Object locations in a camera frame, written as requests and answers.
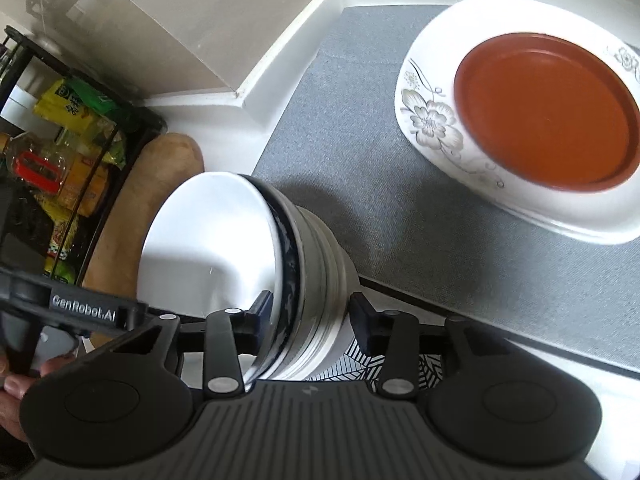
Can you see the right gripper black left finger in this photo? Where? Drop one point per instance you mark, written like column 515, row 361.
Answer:
column 220, row 338

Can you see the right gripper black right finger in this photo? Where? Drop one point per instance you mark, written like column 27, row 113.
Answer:
column 401, row 339

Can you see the white bowl with dark rim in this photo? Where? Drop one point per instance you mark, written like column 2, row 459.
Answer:
column 221, row 239

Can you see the brown round plate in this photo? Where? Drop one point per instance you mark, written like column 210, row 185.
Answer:
column 549, row 111

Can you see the person's left hand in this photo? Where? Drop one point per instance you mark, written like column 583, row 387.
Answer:
column 15, row 387

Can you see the black white patterned bowl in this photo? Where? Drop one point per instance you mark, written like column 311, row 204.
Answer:
column 353, row 365

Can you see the grey woven table mat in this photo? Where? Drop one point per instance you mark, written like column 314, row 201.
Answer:
column 338, row 152

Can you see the yellow green snack packet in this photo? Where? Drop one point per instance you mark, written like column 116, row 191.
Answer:
column 86, row 119

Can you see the large white floral plate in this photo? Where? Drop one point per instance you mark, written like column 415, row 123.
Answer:
column 428, row 118

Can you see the cooking oil bottle red handle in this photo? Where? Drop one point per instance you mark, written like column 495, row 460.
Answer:
column 75, row 182

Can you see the black wire storage rack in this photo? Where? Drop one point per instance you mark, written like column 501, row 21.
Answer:
column 37, row 234

